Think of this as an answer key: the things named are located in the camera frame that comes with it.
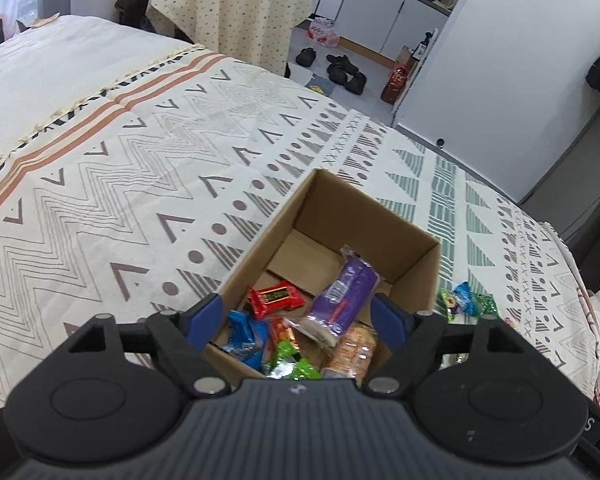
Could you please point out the white kitchen cabinet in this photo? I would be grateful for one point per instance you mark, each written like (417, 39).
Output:
(380, 15)

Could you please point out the black white spray bottle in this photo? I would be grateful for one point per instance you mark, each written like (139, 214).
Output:
(422, 47)

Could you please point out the blue wafer snack packet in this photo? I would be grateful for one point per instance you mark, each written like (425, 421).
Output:
(247, 337)

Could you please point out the patterned printed blanket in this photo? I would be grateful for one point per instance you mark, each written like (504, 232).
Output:
(130, 160)

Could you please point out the brown cardboard box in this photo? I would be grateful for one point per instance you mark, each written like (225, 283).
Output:
(360, 220)

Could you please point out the brown tea bottle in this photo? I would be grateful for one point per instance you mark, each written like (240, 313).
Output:
(395, 82)

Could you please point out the bright green candy packet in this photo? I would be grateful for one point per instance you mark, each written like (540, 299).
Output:
(292, 362)

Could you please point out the small blue candy packet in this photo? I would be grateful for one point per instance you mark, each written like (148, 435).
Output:
(465, 292)

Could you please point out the orange stick snack packet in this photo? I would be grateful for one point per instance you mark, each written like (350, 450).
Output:
(281, 332)

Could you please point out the orange cracker packet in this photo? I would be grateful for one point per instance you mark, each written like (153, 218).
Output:
(352, 352)

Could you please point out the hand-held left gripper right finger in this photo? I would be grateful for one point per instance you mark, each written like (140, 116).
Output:
(390, 320)

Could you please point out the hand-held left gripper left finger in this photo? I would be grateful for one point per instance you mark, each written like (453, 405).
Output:
(205, 317)

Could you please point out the red snack packet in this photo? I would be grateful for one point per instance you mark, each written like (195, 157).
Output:
(275, 300)

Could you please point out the dark book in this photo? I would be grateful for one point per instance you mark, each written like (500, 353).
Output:
(322, 85)

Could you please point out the purple bread packet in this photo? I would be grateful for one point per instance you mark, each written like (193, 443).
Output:
(342, 300)

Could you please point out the white bed sheet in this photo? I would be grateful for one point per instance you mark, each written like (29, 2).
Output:
(55, 60)

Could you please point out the pink water bottle pack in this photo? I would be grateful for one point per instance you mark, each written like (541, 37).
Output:
(324, 31)

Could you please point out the round table dotted tablecloth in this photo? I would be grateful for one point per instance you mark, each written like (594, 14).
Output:
(220, 5)

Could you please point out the small green yellow snack packet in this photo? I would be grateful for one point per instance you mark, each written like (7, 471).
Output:
(449, 304)

